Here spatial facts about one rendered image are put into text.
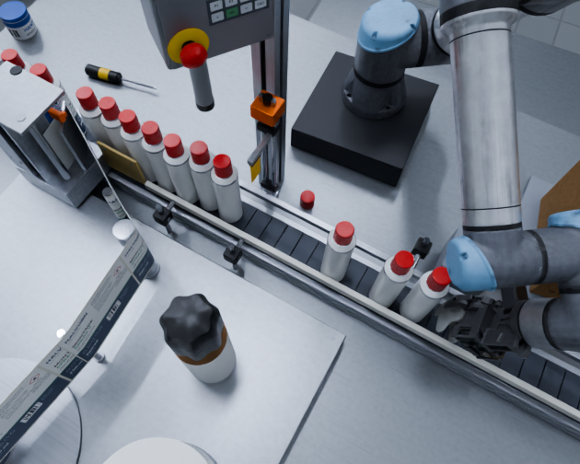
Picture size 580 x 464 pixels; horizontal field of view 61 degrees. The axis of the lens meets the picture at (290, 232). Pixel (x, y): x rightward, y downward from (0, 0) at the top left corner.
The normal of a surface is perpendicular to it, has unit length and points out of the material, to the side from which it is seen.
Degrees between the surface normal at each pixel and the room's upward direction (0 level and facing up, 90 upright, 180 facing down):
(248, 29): 90
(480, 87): 41
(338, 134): 2
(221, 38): 90
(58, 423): 0
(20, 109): 0
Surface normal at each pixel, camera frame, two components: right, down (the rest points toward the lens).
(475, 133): -0.68, 0.14
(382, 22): -0.13, -0.44
